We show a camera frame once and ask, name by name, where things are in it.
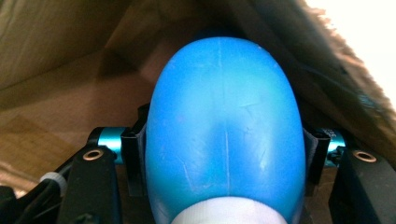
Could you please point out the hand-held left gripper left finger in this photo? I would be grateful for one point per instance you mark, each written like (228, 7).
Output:
(134, 155)

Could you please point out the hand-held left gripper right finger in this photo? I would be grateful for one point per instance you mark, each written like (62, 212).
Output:
(317, 155)

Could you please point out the blue plastic shoe form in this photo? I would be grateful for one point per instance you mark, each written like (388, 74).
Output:
(224, 124)

